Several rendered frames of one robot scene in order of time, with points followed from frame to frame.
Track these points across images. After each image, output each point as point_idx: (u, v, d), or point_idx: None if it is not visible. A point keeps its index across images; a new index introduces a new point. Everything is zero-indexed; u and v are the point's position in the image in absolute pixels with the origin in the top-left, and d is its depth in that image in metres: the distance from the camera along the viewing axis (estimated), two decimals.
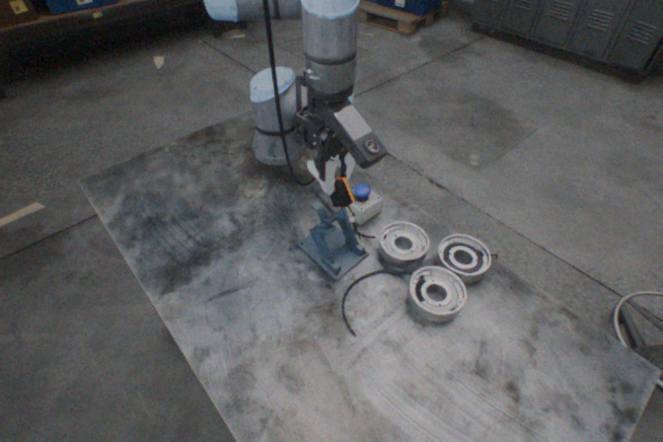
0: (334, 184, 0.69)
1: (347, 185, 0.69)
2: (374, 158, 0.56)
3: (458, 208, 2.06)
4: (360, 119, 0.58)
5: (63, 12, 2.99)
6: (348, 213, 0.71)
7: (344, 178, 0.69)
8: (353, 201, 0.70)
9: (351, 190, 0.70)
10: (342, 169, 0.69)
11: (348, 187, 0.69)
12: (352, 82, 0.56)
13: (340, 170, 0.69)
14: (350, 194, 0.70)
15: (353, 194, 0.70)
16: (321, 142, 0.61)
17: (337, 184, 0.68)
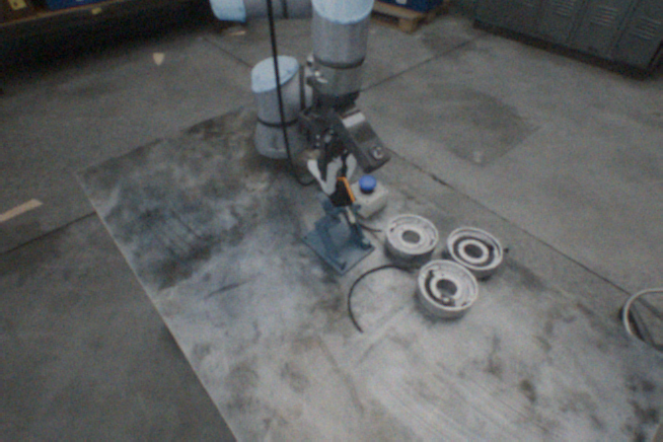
0: (334, 184, 0.69)
1: (347, 185, 0.69)
2: (378, 164, 0.56)
3: (462, 205, 2.04)
4: (365, 123, 0.58)
5: (62, 8, 2.96)
6: (348, 213, 0.71)
7: (344, 178, 0.69)
8: (353, 201, 0.70)
9: (351, 190, 0.70)
10: (343, 169, 0.69)
11: (348, 187, 0.69)
12: (359, 86, 0.55)
13: (341, 170, 0.69)
14: (350, 194, 0.70)
15: (353, 194, 0.70)
16: (325, 144, 0.61)
17: (337, 184, 0.68)
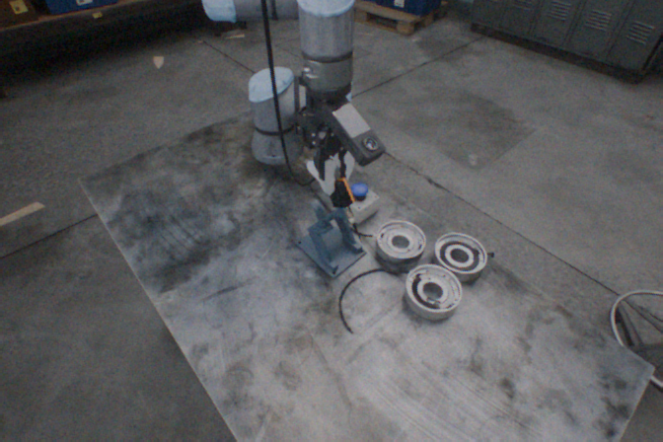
0: (334, 184, 0.69)
1: (347, 186, 0.69)
2: (372, 155, 0.56)
3: (457, 208, 2.07)
4: (358, 117, 0.59)
5: (63, 13, 3.00)
6: (348, 214, 0.72)
7: (344, 179, 0.69)
8: (353, 201, 0.70)
9: (351, 191, 0.70)
10: (342, 169, 0.69)
11: (348, 188, 0.70)
12: (349, 80, 0.56)
13: (340, 170, 0.70)
14: (350, 194, 0.70)
15: (353, 194, 0.70)
16: (320, 141, 0.61)
17: (337, 185, 0.68)
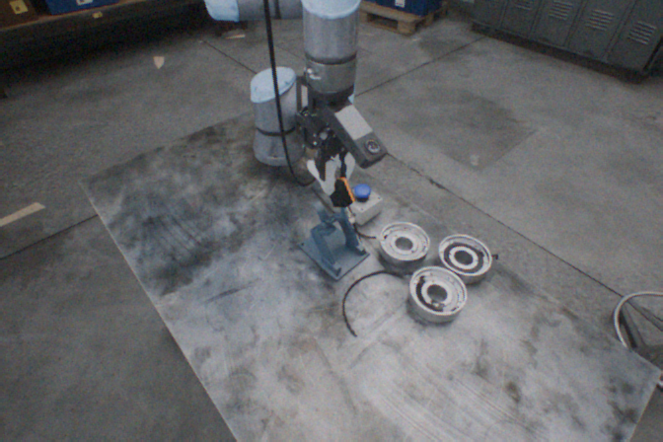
0: (334, 184, 0.69)
1: (347, 186, 0.69)
2: (374, 158, 0.56)
3: (458, 208, 2.07)
4: (360, 119, 0.58)
5: (63, 12, 2.99)
6: (348, 214, 0.71)
7: (344, 178, 0.69)
8: (353, 201, 0.70)
9: (351, 190, 0.70)
10: (342, 169, 0.69)
11: (348, 188, 0.70)
12: (352, 82, 0.56)
13: (340, 170, 0.70)
14: (350, 194, 0.70)
15: (353, 194, 0.70)
16: (321, 142, 0.61)
17: (337, 185, 0.68)
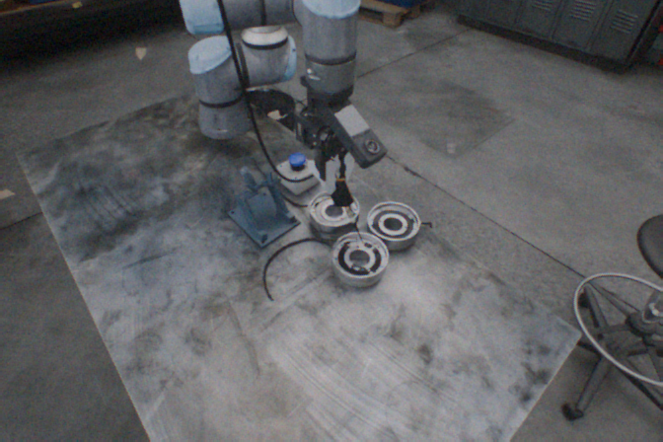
0: (335, 184, 0.69)
1: (346, 186, 0.69)
2: (374, 158, 0.56)
3: (431, 195, 2.05)
4: (360, 119, 0.58)
5: (42, 2, 2.98)
6: (349, 213, 0.72)
7: (343, 179, 0.69)
8: (352, 201, 0.70)
9: (350, 191, 0.70)
10: (341, 169, 0.69)
11: (347, 188, 0.69)
12: (352, 82, 0.56)
13: (339, 170, 0.69)
14: (349, 194, 0.70)
15: (352, 194, 0.70)
16: (321, 142, 0.61)
17: (338, 184, 0.68)
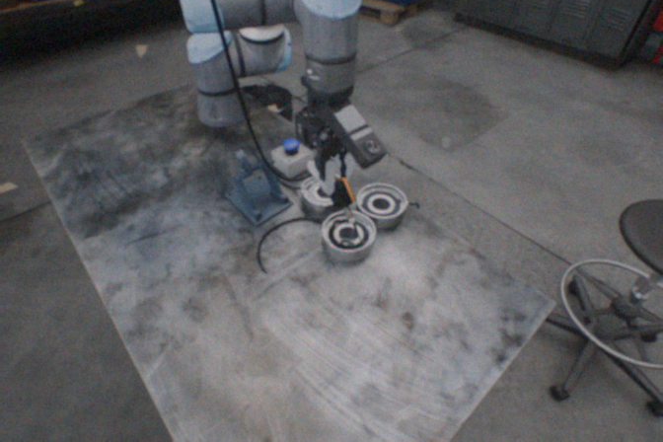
0: (334, 184, 0.69)
1: (347, 186, 0.69)
2: (374, 158, 0.56)
3: (426, 187, 2.09)
4: (360, 119, 0.58)
5: (44, 0, 3.02)
6: (348, 214, 0.72)
7: (344, 178, 0.69)
8: (353, 201, 0.70)
9: (351, 190, 0.70)
10: (342, 169, 0.69)
11: (348, 188, 0.70)
12: (352, 82, 0.56)
13: (340, 170, 0.69)
14: (350, 194, 0.70)
15: (353, 194, 0.70)
16: (321, 142, 0.61)
17: (337, 185, 0.68)
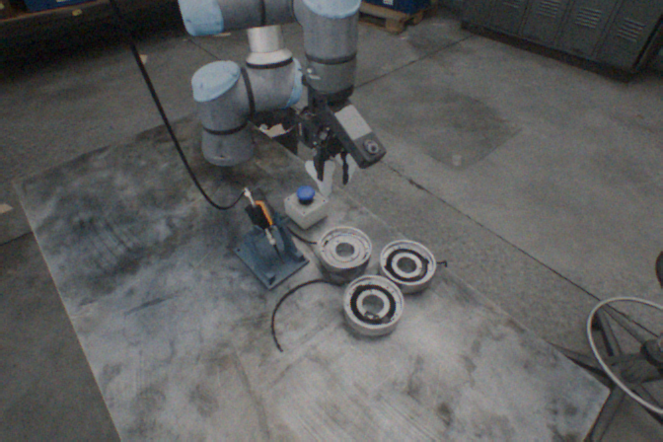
0: (252, 207, 0.70)
1: (264, 209, 0.71)
2: (373, 158, 0.56)
3: (437, 210, 2.01)
4: (360, 119, 0.58)
5: (41, 10, 2.94)
6: (268, 236, 0.73)
7: (261, 201, 0.71)
8: (271, 224, 0.72)
9: (269, 214, 0.72)
10: (344, 168, 0.69)
11: (265, 211, 0.71)
12: (352, 82, 0.56)
13: (342, 169, 0.70)
14: (268, 217, 0.72)
15: (271, 217, 0.72)
16: (321, 142, 0.61)
17: (254, 209, 0.70)
